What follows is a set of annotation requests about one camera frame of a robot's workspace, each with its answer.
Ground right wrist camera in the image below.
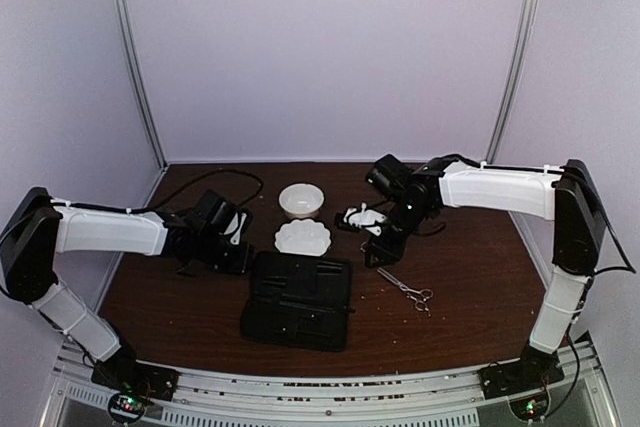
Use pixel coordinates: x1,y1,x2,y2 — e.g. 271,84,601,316
334,203,388,236

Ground left aluminium corner post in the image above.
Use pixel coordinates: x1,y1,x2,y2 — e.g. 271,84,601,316
103,0,168,171

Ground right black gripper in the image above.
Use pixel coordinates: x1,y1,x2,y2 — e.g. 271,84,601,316
365,199,431,268

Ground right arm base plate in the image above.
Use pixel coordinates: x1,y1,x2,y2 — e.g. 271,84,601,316
478,361,565,400

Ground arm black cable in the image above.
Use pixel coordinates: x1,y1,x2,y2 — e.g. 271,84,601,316
124,169,266,218
564,166,639,398

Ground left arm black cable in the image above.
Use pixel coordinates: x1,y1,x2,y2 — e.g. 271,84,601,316
124,169,266,218

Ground silver thinning scissors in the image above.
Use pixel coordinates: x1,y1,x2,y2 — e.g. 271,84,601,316
376,268,434,317

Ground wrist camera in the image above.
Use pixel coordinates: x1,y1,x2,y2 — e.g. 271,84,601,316
224,211,250,246
334,203,388,236

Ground aluminium corner post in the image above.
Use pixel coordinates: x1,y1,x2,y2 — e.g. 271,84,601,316
103,0,168,171
485,0,539,162

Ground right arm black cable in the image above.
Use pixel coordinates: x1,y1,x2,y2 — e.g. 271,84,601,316
564,166,639,398

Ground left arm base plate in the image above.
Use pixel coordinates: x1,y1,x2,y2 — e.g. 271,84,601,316
91,364,179,401

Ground round white bowl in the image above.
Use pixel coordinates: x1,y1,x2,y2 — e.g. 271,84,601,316
278,183,325,219

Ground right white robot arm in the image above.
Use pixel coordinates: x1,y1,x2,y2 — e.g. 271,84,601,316
344,154,615,389

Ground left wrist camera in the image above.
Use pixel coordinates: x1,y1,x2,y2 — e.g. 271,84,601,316
224,211,250,246

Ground scalloped white bowl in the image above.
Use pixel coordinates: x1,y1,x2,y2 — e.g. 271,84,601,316
274,219,331,257

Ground black zippered tool case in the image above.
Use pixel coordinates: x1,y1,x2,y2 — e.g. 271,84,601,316
240,251,353,352

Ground right aluminium corner post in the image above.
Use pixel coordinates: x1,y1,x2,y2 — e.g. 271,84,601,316
485,0,539,162

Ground aluminium front rail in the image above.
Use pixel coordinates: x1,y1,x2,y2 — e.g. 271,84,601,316
49,341,621,427

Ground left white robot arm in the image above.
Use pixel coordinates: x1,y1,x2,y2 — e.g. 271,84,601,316
1,187,252,391

